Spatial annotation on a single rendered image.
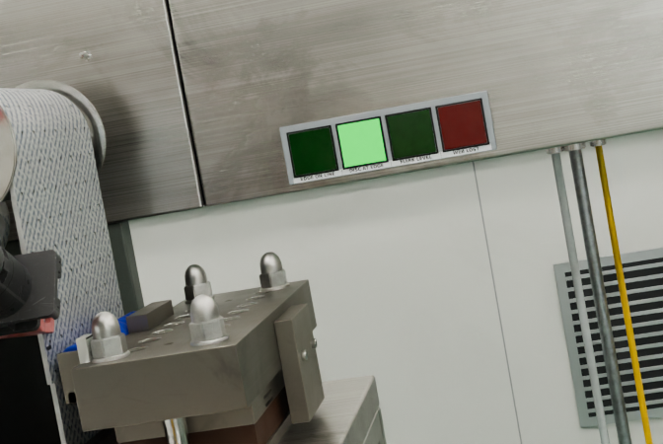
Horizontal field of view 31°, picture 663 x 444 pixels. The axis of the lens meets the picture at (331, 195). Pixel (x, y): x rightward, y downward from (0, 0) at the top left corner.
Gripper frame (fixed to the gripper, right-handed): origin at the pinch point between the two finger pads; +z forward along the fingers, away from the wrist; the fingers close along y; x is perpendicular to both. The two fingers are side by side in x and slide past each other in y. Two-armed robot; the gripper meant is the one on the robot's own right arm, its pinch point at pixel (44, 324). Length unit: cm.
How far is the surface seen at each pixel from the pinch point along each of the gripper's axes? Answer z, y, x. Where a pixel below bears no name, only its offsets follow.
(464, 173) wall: 230, 30, 130
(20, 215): -6.9, 0.3, 8.6
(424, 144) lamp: 20.8, 37.2, 24.2
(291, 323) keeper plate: 12.1, 21.8, 1.1
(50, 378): 1.1, 0.2, -5.2
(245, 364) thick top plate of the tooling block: 0.1, 20.0, -7.2
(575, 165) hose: 37, 55, 27
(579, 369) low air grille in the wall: 263, 55, 73
